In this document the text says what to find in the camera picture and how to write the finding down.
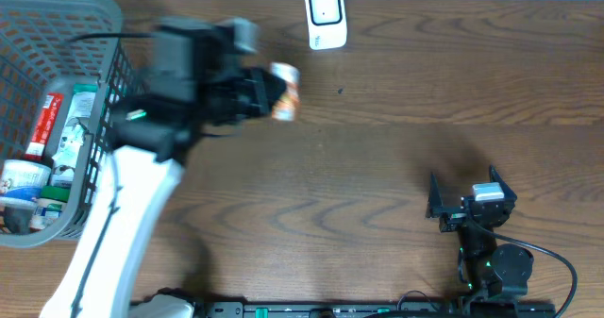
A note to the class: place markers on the white barcode scanner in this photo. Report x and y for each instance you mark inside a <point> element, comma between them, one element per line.
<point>327,24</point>

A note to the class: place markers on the green lid jar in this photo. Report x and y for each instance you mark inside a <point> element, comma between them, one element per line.
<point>50,206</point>

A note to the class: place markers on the green white wipes pack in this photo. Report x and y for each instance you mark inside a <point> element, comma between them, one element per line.
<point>72,135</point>

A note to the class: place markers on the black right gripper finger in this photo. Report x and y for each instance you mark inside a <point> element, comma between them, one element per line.
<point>509,194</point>
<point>436,207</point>

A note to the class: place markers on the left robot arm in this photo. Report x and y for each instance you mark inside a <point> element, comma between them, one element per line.
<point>149,140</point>

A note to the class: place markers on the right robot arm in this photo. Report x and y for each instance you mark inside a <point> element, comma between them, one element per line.
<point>493,272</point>

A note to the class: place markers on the grey plastic shopping basket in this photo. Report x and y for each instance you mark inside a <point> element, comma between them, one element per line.
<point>49,46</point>

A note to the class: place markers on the white round tub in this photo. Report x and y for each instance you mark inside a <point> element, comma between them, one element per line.
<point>22,182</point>

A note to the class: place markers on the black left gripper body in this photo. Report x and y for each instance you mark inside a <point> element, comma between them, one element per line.
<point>220,98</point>

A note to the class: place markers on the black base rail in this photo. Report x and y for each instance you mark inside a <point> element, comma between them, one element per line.
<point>240,310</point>

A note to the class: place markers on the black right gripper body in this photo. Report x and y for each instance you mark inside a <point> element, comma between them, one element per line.
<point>454,222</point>

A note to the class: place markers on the red snack package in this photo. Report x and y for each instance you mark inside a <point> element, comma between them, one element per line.
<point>44,126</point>

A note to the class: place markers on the orange Kleenex tissue pack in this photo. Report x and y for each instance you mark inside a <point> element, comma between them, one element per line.
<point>287,107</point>

